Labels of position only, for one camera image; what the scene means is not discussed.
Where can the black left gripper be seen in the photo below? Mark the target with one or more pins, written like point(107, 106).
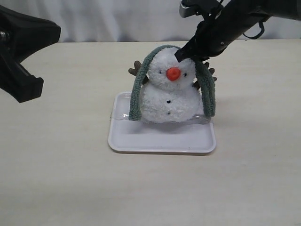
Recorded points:
point(21, 36)

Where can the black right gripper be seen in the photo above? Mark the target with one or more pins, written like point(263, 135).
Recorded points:
point(214, 35)

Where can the green knitted scarf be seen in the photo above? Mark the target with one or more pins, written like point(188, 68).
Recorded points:
point(138, 94)

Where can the white plush snowman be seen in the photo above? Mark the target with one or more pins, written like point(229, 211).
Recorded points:
point(169, 94)

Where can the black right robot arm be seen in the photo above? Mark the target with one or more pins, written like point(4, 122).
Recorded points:
point(288, 9)

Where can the white plastic tray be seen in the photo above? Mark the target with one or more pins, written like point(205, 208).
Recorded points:
point(193, 137)

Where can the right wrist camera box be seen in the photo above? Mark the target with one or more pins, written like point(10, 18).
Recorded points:
point(202, 8)

